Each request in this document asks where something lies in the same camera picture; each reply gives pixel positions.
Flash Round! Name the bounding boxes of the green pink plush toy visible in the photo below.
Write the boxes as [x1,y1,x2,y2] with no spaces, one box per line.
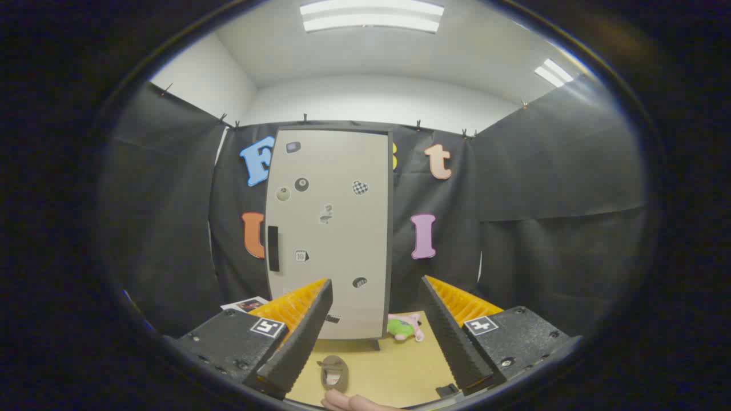
[387,313,425,343]

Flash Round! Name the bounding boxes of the grey shoe cabinet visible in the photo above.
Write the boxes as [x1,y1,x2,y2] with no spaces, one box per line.
[266,123,395,350]

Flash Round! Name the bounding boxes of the small ceiling light panel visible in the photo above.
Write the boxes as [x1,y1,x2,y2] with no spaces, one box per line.
[534,58,575,88]

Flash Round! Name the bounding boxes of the white book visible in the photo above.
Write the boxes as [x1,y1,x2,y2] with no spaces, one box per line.
[220,296,270,314]

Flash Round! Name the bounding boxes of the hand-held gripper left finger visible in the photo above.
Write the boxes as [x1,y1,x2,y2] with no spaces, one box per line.
[166,278,334,400]

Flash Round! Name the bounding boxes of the large ceiling light panel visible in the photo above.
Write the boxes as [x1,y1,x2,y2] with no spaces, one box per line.
[299,0,445,34]

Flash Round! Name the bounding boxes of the black cabinet door handle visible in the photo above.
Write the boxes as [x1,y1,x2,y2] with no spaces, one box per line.
[267,225,280,272]

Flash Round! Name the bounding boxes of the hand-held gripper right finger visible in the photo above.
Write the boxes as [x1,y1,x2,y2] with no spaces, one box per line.
[421,275,583,396]

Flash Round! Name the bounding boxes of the light grey shoe cabinet door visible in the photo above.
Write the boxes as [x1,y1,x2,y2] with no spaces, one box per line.
[266,130,390,340]

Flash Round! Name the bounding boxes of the black backdrop cloth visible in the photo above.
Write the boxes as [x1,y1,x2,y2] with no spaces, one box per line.
[106,74,649,337]

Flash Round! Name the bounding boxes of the brown fuzzy slipper shoe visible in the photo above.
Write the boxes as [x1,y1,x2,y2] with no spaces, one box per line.
[318,355,350,393]

